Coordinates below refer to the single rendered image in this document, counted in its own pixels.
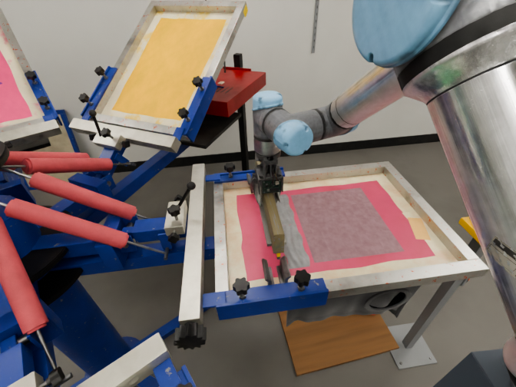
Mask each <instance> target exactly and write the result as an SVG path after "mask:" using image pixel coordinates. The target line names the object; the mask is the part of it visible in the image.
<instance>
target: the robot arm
mask: <svg viewBox="0 0 516 387"><path fill-rule="evenodd" d="M352 32H353V37H354V40H355V43H356V47H357V48H358V50H359V53H360V54H361V56H363V57H364V59H365V60H367V62H369V63H374V64H375V65H374V66H373V67H372V68H371V69H369V70H368V71H367V72H366V73H365V74H364V75H363V76H362V77H360V78H359V79H358V80H357V81H356V82H354V83H353V84H352V85H351V86H350V87H348V88H347V89H346V90H345V91H344V92H342V93H341V95H339V96H338V97H337V98H336V99H334V100H333V101H332V102H331V103H329V104H328V105H326V106H325V107H318V108H315V109H311V110H308V111H301V112H298V113H294V114H291V113H289V112H288V111H286V110H285V109H283V96H282V95H281V93H279V92H277V91H261V92H258V93H256V94H255V95H254V96H253V108H252V111H253V134H254V135H253V142H254V150H255V158H256V161H259V162H260V164H257V165H256V167H255V168H254V171H255V173H252V174H253V176H252V177H251V186H252V188H253V192H254V195H255V198H256V202H257V203H258V204H259V205H260V206H262V202H263V201H262V196H263V195H262V194H269V193H273V196H274V198H275V201H276V203H277V201H279V202H280V193H281V191H282V192H283V174H282V171H281V170H280V166H278V165H277V164H278V159H277V158H279V157H280V155H281V151H284V152H285V153H286V154H288V155H290V156H299V155H301V154H303V152H305V151H307V150H308V149H309V148H310V146H311V144H312V143H313V142H317V141H320V140H324V139H327V138H331V137H335V136H341V135H345V134H348V133H349V132H352V131H354V130H355V129H356V128H357V127H358V125H359V123H361V122H362V121H364V120H365V119H367V118H369V117H371V116H372V115H374V114H376V113H377V112H379V111H381V110H382V109H384V108H386V107H388V106H389V105H390V104H392V103H394V102H396V101H397V100H399V99H400V98H403V97H404V96H405V97H407V98H411V99H414V100H417V101H421V102H423V103H424V104H426V105H427V108H428V111H429V113H430V115H431V118H432V121H433V124H434V125H435V129H436V131H437V134H438V137H439V140H440V141H441V144H442V147H443V149H444V152H445V155H446V157H447V159H448V163H449V165H450V168H451V171H452V173H453V175H454V178H455V181H456V184H457V185H458V189H459V191H460V194H461V197H462V199H463V201H464V204H465V207H466V209H467V211H468V215H469V217H470V219H471V223H472V225H473V227H474V229H475V233H476V235H477V238H478V241H479V243H480V245H481V248H482V251H483V253H484V255H485V259H486V261H487V263H488V267H489V269H490V271H491V275H492V277H493V279H494V283H495V285H496V287H497V289H498V293H499V295H500V297H501V301H502V303H503V305H504V308H505V311H506V313H507V315H508V318H509V321H510V324H511V327H512V329H513V331H514V335H513V336H512V337H511V338H510V339H509V340H508V341H507V342H506V343H505V344H504V348H503V358H504V363H505V365H506V367H507V370H508V373H509V376H510V378H511V387H516V0H353V5H352Z"/></svg>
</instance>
